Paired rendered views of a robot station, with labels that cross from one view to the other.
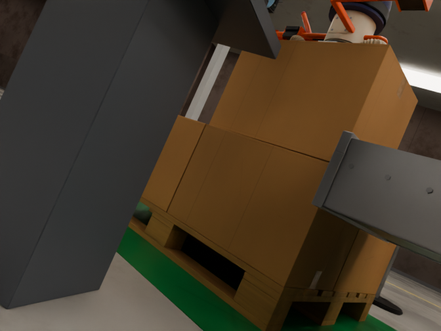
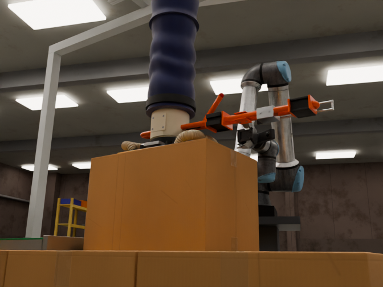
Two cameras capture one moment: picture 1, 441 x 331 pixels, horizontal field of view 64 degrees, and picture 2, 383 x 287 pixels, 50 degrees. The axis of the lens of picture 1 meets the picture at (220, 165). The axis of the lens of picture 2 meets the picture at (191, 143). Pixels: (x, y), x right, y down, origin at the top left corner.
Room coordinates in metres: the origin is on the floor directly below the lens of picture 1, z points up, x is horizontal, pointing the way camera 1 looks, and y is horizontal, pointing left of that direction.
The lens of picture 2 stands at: (3.12, -0.40, 0.53)
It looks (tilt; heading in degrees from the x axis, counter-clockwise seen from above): 16 degrees up; 172
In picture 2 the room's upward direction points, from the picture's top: 1 degrees clockwise
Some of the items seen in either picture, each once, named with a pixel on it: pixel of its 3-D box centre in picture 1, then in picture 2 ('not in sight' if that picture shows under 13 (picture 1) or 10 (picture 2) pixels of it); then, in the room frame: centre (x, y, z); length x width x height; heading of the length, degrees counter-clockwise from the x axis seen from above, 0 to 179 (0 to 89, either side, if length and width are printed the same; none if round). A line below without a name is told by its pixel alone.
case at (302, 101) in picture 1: (309, 113); (171, 205); (1.41, -0.24, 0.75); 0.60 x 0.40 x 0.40; 47
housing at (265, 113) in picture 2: not in sight; (268, 114); (1.71, 0.09, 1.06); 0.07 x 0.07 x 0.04; 48
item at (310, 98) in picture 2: not in sight; (302, 106); (1.81, 0.19, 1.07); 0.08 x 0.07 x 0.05; 48
